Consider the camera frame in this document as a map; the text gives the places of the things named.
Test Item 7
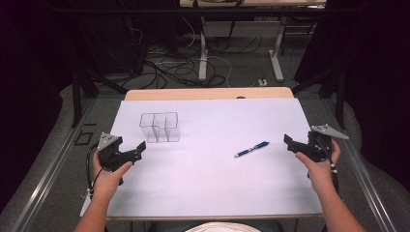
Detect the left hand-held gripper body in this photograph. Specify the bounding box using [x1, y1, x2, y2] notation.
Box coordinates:
[97, 131, 130, 172]

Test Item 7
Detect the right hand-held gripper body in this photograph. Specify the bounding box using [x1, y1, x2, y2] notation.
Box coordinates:
[303, 124, 350, 162]

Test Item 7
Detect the clear plastic organizer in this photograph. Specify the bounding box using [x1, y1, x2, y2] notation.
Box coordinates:
[138, 111, 181, 144]

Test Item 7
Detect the blue pen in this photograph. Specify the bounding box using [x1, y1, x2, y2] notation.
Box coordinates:
[233, 140, 270, 159]

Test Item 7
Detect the person's right hand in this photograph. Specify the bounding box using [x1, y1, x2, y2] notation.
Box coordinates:
[294, 139, 341, 194]

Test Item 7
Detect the person's left hand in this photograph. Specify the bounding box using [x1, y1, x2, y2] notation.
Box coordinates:
[92, 149, 133, 201]

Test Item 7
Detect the black metal stand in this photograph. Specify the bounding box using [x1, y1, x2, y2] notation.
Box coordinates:
[71, 69, 129, 129]
[291, 66, 347, 130]

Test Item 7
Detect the white sheet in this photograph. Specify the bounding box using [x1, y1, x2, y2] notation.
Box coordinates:
[106, 98, 324, 218]

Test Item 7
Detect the white desk leg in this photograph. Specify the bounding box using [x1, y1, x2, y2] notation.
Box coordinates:
[269, 17, 286, 82]
[197, 15, 209, 81]

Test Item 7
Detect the person's white shirt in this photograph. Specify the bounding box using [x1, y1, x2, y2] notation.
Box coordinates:
[185, 221, 262, 232]

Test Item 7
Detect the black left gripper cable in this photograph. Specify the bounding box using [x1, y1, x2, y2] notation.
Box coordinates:
[85, 143, 104, 197]

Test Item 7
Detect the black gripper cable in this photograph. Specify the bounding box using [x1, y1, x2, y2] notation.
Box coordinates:
[313, 138, 341, 196]
[85, 143, 104, 197]

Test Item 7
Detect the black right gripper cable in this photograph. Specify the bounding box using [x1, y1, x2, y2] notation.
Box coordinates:
[313, 138, 341, 196]

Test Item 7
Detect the aluminium floor rail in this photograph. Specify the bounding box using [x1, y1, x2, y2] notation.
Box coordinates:
[322, 96, 397, 232]
[11, 98, 98, 232]

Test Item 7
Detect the tangle of black cables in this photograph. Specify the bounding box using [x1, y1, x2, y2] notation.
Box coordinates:
[122, 35, 262, 90]

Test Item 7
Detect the white floor cable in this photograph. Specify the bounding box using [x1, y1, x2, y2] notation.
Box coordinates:
[206, 55, 234, 89]

